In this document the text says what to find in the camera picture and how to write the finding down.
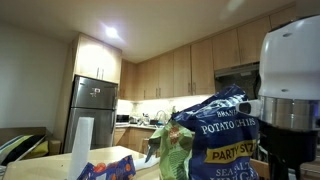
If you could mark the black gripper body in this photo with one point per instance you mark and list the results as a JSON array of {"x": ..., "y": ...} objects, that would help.
[{"x": 288, "y": 146}]

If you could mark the light wood wall cabinet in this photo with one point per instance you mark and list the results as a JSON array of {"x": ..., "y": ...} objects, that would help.
[
  {"x": 283, "y": 18},
  {"x": 240, "y": 43},
  {"x": 173, "y": 73},
  {"x": 96, "y": 60}
]

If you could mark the black microwave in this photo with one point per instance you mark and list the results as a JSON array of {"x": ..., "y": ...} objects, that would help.
[{"x": 122, "y": 118}]

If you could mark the yellow pillow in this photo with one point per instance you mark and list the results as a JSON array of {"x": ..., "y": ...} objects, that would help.
[{"x": 40, "y": 150}]

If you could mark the white fridge magnet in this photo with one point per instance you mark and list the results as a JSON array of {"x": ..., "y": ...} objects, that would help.
[{"x": 97, "y": 90}]

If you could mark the stainless steel refrigerator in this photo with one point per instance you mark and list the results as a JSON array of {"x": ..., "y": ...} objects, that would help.
[{"x": 93, "y": 110}]

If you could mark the silver kitchen faucet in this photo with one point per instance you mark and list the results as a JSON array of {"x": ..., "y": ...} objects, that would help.
[{"x": 161, "y": 111}]

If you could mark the ceiling light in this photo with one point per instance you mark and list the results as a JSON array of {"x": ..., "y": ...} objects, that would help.
[{"x": 111, "y": 32}]

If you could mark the light wood base cabinet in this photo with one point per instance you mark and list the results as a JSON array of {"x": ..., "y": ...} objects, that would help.
[{"x": 133, "y": 136}]

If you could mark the striped pillow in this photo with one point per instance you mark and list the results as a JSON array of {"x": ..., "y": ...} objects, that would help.
[{"x": 16, "y": 146}]

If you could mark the blue potato chips bag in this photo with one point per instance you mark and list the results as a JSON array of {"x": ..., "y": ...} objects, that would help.
[{"x": 220, "y": 143}]

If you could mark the brown sofa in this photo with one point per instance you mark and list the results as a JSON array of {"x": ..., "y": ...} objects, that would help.
[{"x": 20, "y": 130}]

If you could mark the steel range hood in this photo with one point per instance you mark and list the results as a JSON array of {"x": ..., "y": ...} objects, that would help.
[{"x": 233, "y": 70}]

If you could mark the blue orange snack packet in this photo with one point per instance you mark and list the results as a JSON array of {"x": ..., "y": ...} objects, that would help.
[{"x": 113, "y": 170}]

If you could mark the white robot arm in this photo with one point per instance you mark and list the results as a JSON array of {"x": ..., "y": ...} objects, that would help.
[{"x": 290, "y": 60}]

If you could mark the white paper towel roll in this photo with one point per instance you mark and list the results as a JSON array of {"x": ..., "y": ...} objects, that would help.
[{"x": 81, "y": 146}]

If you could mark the green popcorn bag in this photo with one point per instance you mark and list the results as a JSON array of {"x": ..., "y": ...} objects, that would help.
[{"x": 173, "y": 146}]

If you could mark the wooden drawer cabinet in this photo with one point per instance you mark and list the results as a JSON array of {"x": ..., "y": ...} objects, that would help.
[{"x": 313, "y": 170}]

